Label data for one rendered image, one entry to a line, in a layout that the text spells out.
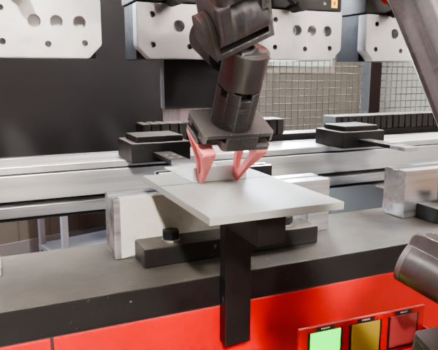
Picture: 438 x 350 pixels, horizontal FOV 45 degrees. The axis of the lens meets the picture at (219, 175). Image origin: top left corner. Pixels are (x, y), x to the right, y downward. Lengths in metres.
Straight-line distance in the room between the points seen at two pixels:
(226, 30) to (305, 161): 0.68
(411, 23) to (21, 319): 0.59
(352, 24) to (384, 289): 0.46
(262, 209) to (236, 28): 0.21
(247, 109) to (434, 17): 0.24
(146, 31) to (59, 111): 0.57
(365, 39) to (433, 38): 0.30
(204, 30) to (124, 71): 0.74
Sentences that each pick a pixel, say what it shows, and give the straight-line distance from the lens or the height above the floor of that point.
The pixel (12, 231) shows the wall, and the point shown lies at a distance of 3.52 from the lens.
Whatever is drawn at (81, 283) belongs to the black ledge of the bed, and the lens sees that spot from 0.76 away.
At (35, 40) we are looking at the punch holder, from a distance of 0.75.
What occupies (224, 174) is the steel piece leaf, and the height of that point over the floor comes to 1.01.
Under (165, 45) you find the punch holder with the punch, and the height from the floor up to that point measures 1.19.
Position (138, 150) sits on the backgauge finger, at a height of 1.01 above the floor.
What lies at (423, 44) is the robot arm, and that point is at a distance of 0.68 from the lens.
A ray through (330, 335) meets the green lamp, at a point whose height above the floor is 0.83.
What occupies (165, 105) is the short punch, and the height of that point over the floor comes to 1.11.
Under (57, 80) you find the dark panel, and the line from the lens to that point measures 1.31.
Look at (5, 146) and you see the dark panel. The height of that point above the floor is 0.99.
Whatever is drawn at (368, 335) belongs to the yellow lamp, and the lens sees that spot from 0.76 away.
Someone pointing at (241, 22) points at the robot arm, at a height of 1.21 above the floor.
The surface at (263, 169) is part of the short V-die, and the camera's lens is 0.91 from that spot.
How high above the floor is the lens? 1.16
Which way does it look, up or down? 11 degrees down
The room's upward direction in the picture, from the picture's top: straight up
